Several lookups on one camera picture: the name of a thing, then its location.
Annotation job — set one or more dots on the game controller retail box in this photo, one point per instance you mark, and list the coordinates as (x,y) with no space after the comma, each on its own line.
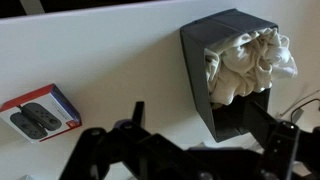
(40,116)

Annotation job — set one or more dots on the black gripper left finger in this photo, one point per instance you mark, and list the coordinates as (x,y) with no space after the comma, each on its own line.
(90,150)

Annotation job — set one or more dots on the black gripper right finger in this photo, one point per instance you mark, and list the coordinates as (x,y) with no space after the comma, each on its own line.
(286,150)

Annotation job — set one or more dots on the gray fabric storage box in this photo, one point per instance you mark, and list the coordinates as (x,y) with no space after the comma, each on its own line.
(196,66)

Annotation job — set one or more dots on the black partition panel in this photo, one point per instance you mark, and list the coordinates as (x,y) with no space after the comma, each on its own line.
(83,5)

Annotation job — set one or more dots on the white cloth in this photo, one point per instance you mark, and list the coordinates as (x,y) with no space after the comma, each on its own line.
(240,66)

